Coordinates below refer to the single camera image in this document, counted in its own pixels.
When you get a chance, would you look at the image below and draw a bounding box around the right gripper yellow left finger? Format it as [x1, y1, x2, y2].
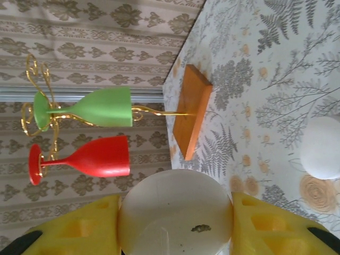
[0, 194, 123, 255]

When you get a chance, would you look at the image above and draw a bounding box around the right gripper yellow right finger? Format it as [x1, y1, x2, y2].
[230, 191, 340, 255]

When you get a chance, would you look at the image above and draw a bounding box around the white round earbud case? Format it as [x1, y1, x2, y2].
[117, 169, 234, 255]

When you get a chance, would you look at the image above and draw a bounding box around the white oval earbud case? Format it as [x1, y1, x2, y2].
[299, 116, 340, 180]

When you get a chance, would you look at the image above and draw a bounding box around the red plastic goblet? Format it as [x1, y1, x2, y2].
[28, 135, 131, 186]

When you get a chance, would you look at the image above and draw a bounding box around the green plastic goblet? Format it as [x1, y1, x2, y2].
[33, 86, 133, 132]

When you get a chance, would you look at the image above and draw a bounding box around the gold wire rack wooden base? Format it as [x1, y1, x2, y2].
[20, 54, 214, 162]

